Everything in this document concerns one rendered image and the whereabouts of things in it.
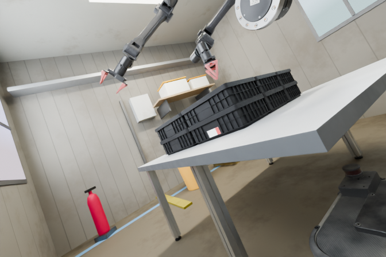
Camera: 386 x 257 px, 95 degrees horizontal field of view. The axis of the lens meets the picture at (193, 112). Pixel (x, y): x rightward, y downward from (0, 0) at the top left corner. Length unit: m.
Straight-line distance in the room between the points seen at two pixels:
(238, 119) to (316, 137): 0.54
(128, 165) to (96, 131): 0.80
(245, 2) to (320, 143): 0.63
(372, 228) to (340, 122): 0.52
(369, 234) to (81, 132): 3.40
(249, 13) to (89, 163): 3.13
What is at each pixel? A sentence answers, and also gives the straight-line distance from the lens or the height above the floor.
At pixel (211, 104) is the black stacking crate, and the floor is 0.88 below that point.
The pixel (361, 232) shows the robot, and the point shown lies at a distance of 0.92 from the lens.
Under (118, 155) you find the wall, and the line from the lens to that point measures 3.44.
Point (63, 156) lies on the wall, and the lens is 3.47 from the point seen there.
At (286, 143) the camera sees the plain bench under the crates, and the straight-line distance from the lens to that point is 0.39.
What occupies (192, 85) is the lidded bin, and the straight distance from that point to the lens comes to 3.61.
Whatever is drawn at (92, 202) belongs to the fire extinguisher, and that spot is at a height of 0.49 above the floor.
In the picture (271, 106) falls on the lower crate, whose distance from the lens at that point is 1.13.
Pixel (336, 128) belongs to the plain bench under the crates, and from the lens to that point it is 0.41.
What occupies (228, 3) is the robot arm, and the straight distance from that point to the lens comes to 1.32.
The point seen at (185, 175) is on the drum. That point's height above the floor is 0.24.
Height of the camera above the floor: 0.78
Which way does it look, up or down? 6 degrees up
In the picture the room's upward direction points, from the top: 24 degrees counter-clockwise
